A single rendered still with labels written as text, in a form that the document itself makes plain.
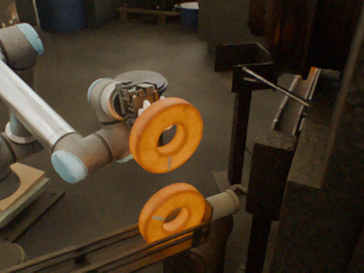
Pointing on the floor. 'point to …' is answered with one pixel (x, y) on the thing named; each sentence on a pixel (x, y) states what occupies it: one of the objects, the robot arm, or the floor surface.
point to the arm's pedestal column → (40, 205)
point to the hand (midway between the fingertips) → (166, 127)
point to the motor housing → (212, 248)
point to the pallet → (164, 7)
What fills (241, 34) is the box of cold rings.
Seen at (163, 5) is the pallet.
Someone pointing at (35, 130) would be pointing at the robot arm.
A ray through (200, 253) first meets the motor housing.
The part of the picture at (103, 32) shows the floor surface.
